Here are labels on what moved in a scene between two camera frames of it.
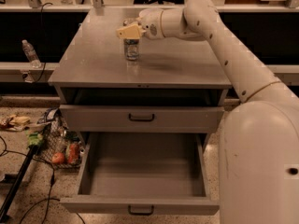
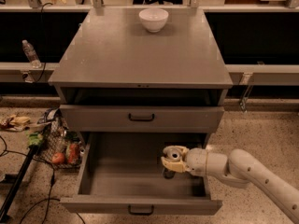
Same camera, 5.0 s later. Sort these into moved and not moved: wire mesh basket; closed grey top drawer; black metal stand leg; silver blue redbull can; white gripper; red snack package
Moved: white gripper; silver blue redbull can
Not moved: wire mesh basket; closed grey top drawer; red snack package; black metal stand leg
